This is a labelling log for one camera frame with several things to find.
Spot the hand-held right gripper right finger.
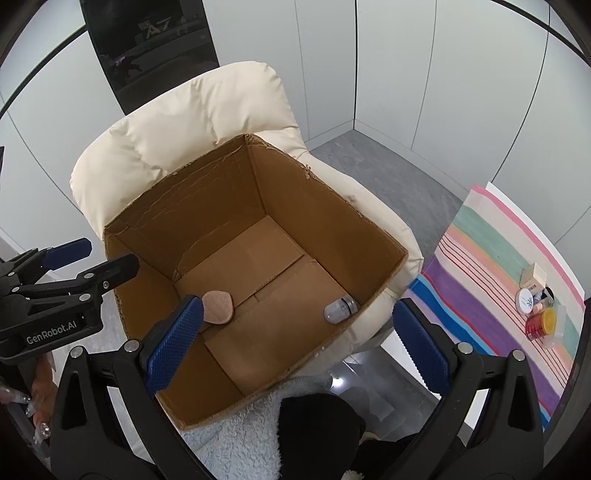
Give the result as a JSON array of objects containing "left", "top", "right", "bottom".
[{"left": 392, "top": 298, "right": 546, "bottom": 480}]

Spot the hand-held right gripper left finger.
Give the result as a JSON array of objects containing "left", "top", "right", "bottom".
[{"left": 48, "top": 295, "right": 218, "bottom": 480}]

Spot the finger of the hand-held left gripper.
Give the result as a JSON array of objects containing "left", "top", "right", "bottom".
[
  {"left": 0, "top": 253, "right": 140, "bottom": 319},
  {"left": 0, "top": 237, "right": 93, "bottom": 292}
]

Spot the brown cardboard box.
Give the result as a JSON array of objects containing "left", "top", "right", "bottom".
[{"left": 102, "top": 133, "right": 409, "bottom": 428}]

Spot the red jar yellow lid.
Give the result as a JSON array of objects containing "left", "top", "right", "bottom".
[{"left": 525, "top": 308, "right": 557, "bottom": 341}]

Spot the clear plastic container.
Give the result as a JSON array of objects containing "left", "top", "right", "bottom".
[{"left": 540, "top": 302, "right": 570, "bottom": 348}]

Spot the person's left hand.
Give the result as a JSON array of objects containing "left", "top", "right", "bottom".
[{"left": 0, "top": 355, "right": 58, "bottom": 450}]

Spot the pink powder puff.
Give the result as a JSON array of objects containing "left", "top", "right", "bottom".
[{"left": 203, "top": 291, "right": 235, "bottom": 325}]

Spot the striped colourful cloth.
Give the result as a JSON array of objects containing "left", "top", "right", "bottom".
[{"left": 406, "top": 185, "right": 585, "bottom": 428}]

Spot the small clear bottle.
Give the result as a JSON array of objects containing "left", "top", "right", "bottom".
[{"left": 323, "top": 296, "right": 360, "bottom": 325}]

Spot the light blue fleece garment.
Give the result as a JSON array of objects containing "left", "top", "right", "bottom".
[{"left": 182, "top": 375, "right": 333, "bottom": 480}]

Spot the small beige carton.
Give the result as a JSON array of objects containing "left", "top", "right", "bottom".
[{"left": 521, "top": 263, "right": 546, "bottom": 289}]

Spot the white table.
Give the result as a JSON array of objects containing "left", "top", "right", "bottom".
[{"left": 379, "top": 181, "right": 587, "bottom": 435}]

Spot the cream padded chair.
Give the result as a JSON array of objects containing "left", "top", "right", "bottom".
[{"left": 70, "top": 60, "right": 424, "bottom": 374}]

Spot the black glass panel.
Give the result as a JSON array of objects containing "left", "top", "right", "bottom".
[{"left": 79, "top": 0, "right": 220, "bottom": 114}]

